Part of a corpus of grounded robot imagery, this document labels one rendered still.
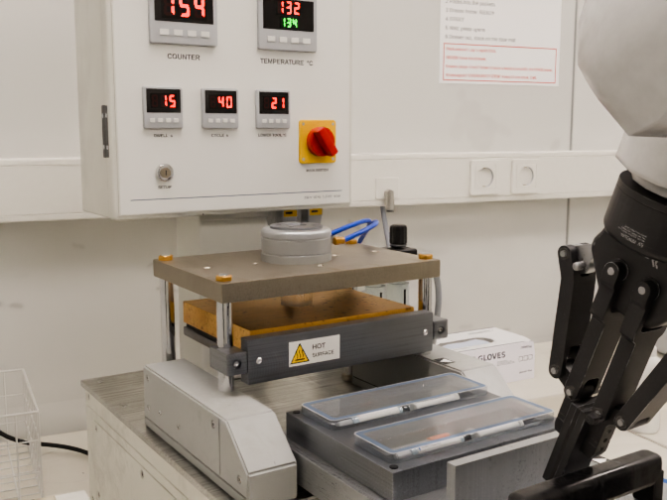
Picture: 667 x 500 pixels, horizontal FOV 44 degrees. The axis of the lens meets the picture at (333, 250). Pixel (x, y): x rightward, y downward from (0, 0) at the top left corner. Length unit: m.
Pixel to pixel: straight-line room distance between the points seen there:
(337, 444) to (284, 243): 0.26
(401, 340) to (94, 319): 0.70
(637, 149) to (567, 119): 1.34
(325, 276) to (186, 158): 0.25
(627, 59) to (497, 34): 1.38
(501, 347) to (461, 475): 0.91
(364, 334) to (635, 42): 0.55
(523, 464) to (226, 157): 0.53
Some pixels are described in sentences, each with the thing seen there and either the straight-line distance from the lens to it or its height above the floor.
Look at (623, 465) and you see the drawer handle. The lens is 0.66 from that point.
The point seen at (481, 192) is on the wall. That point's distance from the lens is 1.67.
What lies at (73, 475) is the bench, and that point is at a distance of 1.32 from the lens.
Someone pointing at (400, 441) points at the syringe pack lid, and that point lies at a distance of 0.69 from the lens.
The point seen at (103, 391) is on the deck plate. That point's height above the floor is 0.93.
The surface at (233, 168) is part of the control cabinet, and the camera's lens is 1.02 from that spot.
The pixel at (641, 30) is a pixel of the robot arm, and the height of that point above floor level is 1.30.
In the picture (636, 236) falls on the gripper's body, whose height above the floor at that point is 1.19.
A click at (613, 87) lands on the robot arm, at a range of 0.39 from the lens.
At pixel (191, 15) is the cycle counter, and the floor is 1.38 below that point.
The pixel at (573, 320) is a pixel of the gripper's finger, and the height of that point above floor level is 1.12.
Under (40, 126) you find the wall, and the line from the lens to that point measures 1.42.
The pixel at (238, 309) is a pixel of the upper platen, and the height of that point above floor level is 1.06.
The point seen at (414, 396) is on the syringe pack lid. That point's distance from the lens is 0.80.
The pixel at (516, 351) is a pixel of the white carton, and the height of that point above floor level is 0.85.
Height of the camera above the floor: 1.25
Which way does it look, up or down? 8 degrees down
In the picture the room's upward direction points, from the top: straight up
